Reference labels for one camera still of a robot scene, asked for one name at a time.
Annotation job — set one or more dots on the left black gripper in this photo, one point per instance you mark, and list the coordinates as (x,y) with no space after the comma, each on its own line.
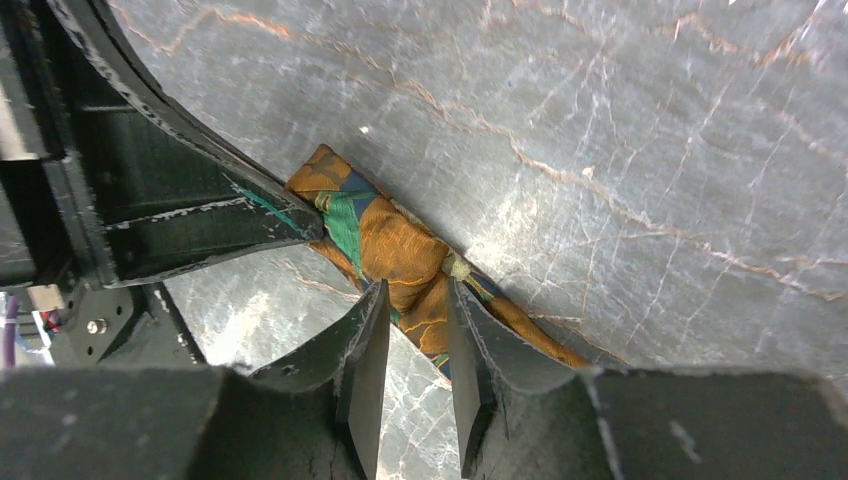
(108,187)

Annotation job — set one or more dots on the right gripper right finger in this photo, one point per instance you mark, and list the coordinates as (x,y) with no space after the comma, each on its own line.
(517,409)

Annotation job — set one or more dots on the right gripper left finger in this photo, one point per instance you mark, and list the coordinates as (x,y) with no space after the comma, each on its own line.
(338,378)

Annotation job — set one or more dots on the orange blue floral tie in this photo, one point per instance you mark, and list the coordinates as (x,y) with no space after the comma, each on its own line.
(370,237)

